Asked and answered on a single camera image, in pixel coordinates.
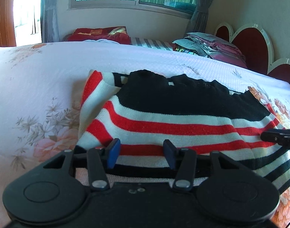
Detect red white black striped sweater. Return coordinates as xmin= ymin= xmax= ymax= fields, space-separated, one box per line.
xmin=78 ymin=70 xmax=290 ymax=192

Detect white floral bed sheet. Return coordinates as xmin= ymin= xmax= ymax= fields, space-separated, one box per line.
xmin=0 ymin=41 xmax=290 ymax=227

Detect red heart-shaped headboard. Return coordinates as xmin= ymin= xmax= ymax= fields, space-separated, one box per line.
xmin=214 ymin=22 xmax=290 ymax=84

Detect folded pink teal quilt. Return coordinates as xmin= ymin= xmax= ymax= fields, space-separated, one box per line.
xmin=172 ymin=32 xmax=247 ymax=69

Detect grey striped pillow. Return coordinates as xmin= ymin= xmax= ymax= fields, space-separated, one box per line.
xmin=130 ymin=37 xmax=175 ymax=51

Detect red gold pillow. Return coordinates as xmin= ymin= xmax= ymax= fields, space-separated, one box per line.
xmin=64 ymin=26 xmax=132 ymax=45

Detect grey curtain right of window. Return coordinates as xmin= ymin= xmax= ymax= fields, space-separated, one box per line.
xmin=186 ymin=0 xmax=214 ymax=33

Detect grey curtain of window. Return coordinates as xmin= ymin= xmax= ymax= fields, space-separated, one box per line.
xmin=186 ymin=0 xmax=214 ymax=33
xmin=40 ymin=0 xmax=60 ymax=43

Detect grey curtain left of window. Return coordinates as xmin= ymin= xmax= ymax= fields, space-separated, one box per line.
xmin=40 ymin=0 xmax=60 ymax=43

